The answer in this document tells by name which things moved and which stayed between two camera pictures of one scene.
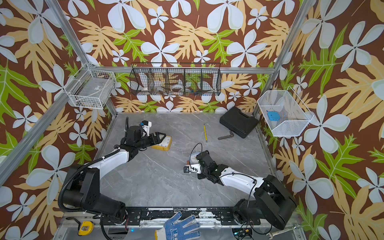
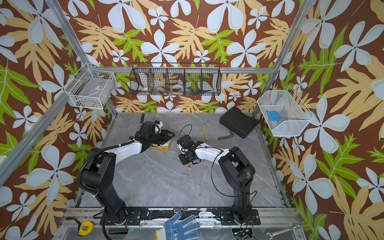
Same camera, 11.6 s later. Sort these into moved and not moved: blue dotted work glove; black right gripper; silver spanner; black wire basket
Moved: black right gripper
Not moved: silver spanner; blue dotted work glove; black wire basket
